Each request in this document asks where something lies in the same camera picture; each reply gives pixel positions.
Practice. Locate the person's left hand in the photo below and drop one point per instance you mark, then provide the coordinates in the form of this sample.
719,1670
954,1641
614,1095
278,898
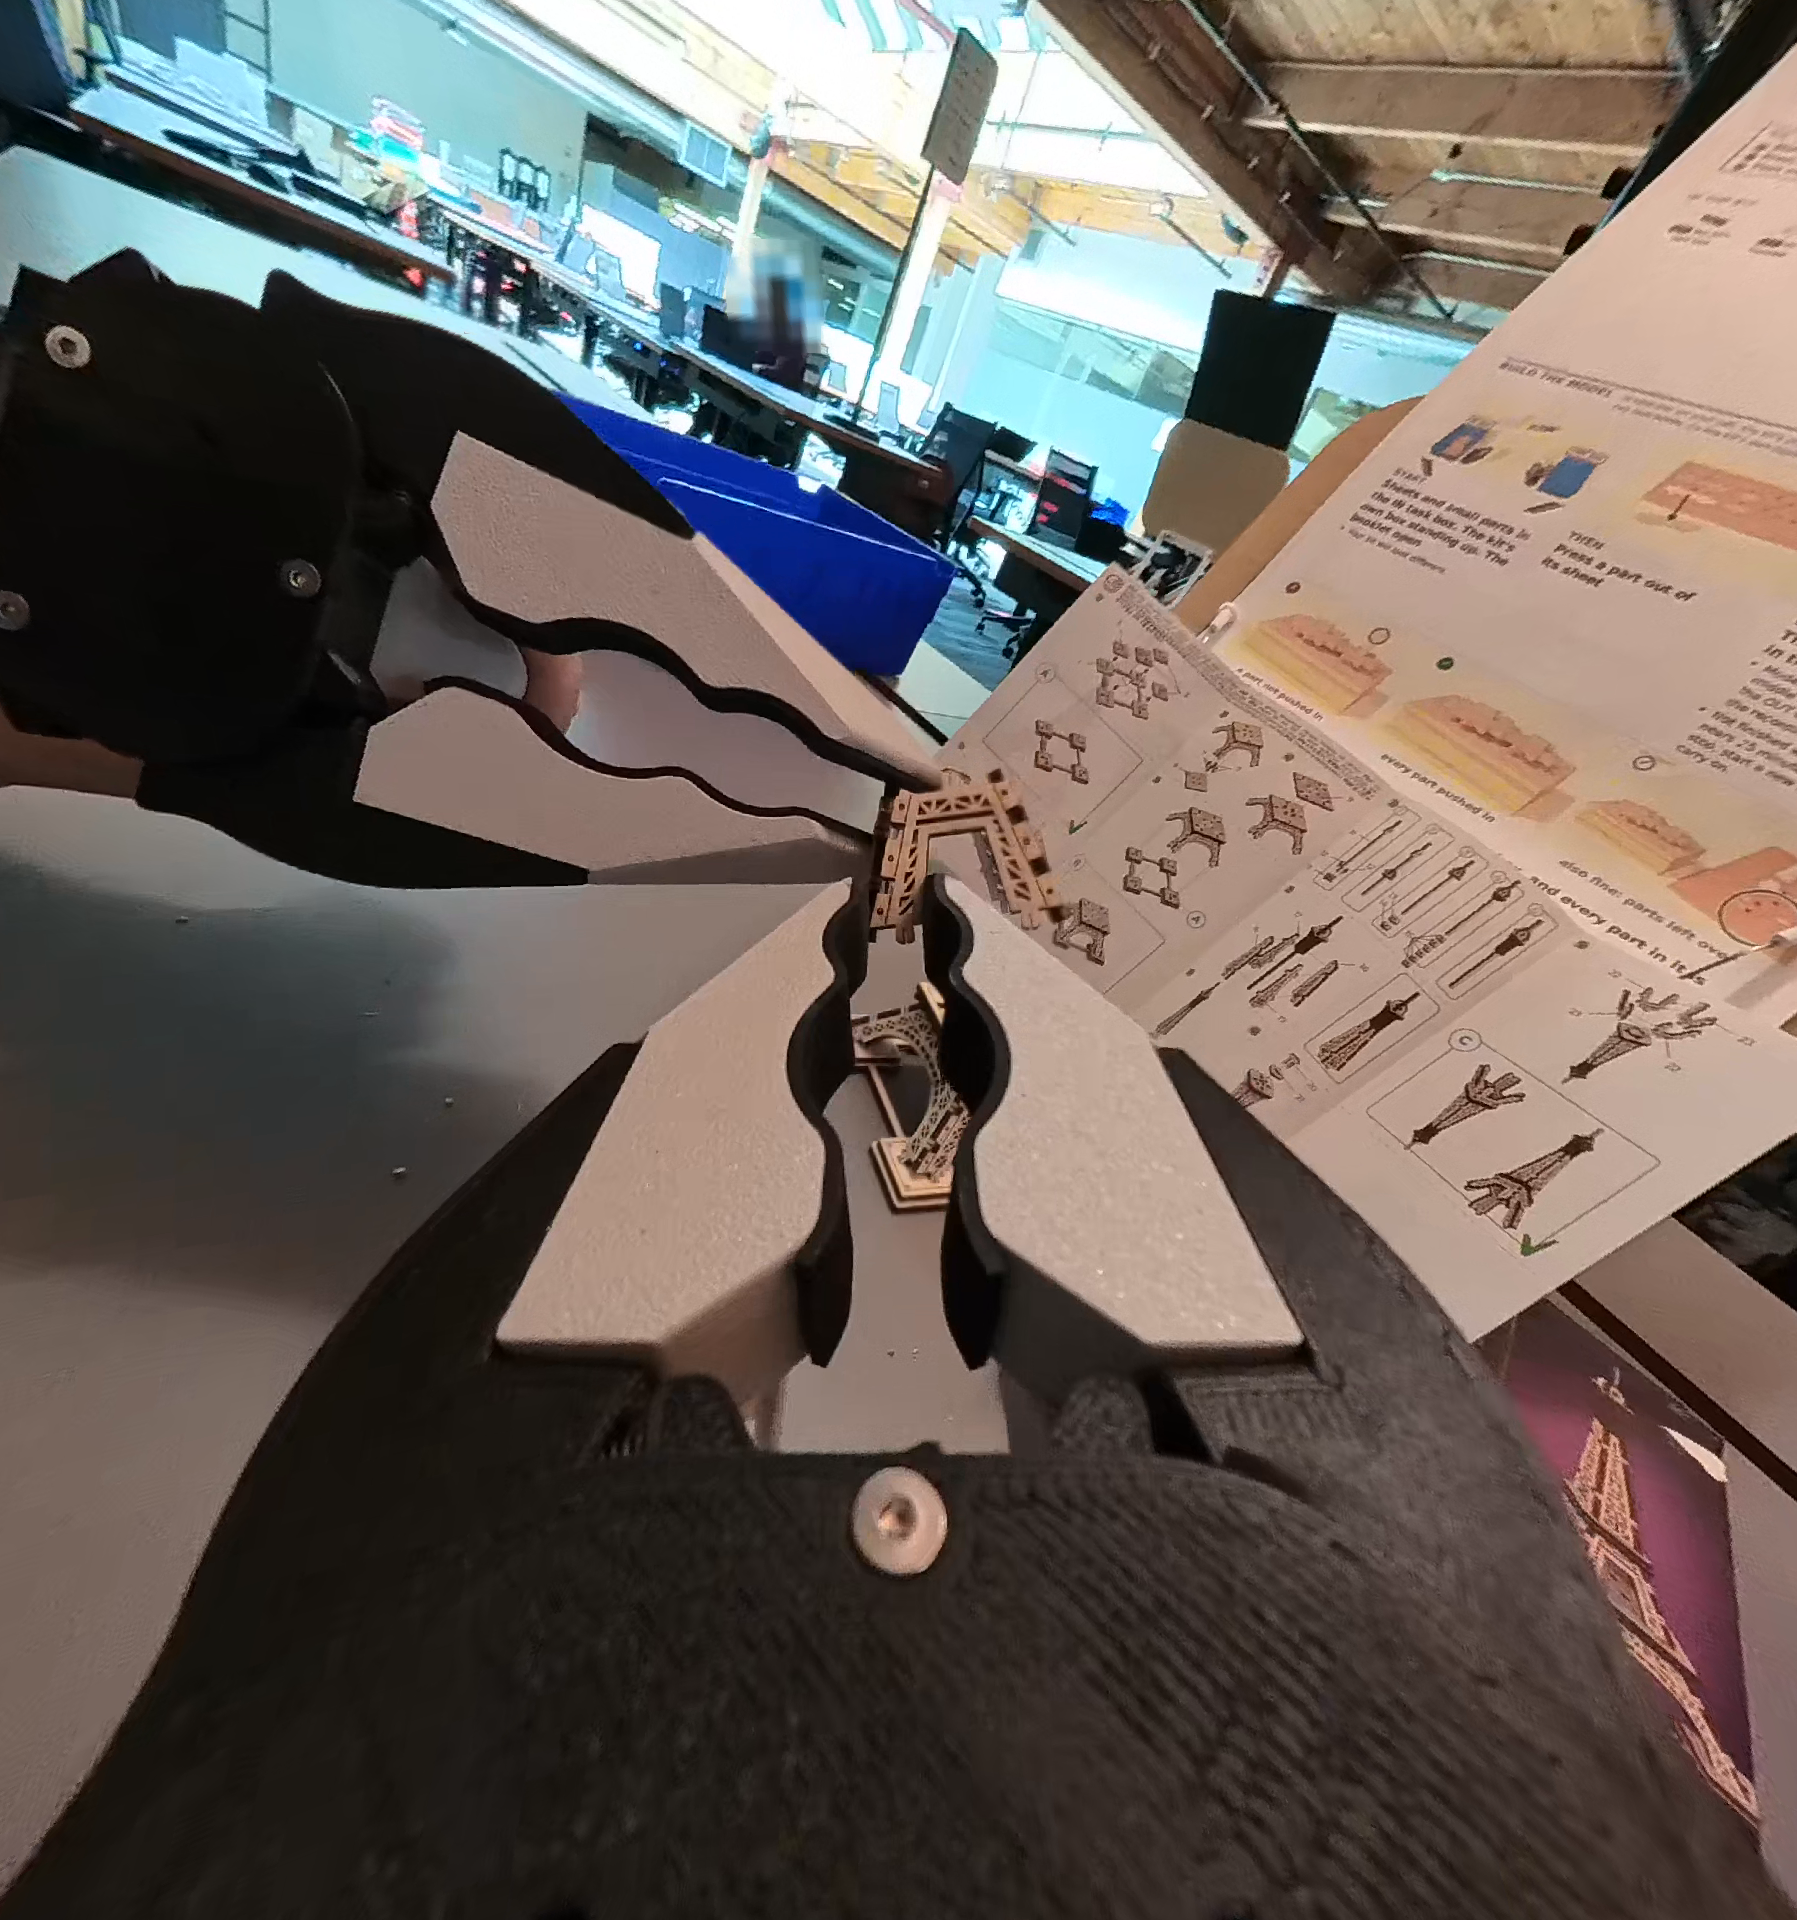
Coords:
45,743

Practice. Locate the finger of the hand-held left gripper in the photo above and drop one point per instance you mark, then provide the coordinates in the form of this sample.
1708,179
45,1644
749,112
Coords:
643,601
507,779

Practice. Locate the wooden lattice arch piece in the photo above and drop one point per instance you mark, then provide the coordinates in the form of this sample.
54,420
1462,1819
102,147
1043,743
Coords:
973,826

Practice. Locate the white plastic peg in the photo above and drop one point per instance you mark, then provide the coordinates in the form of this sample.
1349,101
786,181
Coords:
1791,933

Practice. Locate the large printed instruction sheet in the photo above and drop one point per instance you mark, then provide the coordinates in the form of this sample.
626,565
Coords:
1618,495

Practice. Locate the folded assembly instruction booklet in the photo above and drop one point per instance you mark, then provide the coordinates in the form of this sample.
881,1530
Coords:
1364,976

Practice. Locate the hanging sign board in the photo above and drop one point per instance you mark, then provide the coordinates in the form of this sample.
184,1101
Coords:
960,104

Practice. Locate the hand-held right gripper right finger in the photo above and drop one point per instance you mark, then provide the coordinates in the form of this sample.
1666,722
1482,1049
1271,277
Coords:
1108,1185

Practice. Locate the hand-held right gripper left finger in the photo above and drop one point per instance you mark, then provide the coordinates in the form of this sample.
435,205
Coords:
689,1185

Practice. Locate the black and beige board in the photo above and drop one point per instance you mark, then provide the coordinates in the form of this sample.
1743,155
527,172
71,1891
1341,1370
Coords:
1258,375

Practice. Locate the purple tower kit box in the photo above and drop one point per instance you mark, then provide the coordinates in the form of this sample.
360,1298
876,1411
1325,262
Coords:
1633,1530

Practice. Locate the black office chair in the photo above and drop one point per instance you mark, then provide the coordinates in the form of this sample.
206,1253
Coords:
1048,525

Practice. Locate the wooden tower base piece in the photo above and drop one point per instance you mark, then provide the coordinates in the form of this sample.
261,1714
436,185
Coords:
913,1110

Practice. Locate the blue storage bin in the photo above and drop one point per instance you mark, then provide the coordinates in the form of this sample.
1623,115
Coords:
809,542

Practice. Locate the grey desk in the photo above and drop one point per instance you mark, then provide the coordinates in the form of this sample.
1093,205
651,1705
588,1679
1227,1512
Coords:
162,1082

